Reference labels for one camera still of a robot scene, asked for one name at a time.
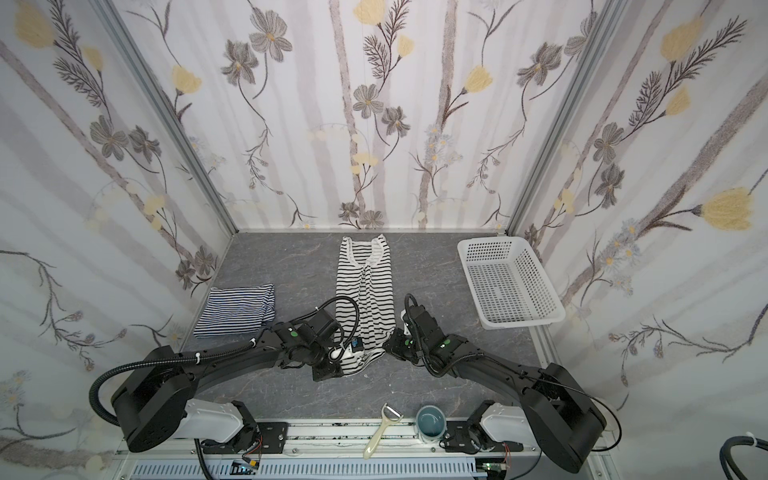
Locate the teal ceramic mug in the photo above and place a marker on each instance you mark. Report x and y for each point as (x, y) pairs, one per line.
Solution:
(430, 424)

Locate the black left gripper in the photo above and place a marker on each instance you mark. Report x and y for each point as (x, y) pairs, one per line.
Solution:
(335, 363)

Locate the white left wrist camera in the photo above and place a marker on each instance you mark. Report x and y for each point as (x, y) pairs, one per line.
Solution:
(349, 353)

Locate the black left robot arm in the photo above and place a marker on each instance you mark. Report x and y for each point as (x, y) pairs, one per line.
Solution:
(157, 400)

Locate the aluminium mounting rail frame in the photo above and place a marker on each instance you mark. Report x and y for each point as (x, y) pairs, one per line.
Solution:
(333, 449)

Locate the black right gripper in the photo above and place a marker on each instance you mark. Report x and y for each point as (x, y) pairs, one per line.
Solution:
(397, 344)

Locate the blue white striped tank top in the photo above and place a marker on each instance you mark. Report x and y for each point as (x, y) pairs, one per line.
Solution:
(237, 310)

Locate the cream vegetable peeler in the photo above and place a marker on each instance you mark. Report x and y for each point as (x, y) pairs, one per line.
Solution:
(389, 417)

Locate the black white striped tank top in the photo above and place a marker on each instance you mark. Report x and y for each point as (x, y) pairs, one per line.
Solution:
(364, 273)

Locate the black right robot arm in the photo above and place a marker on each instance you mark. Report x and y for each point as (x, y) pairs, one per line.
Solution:
(565, 422)

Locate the white plastic laundry basket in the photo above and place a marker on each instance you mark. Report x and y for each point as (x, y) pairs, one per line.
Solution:
(508, 284)

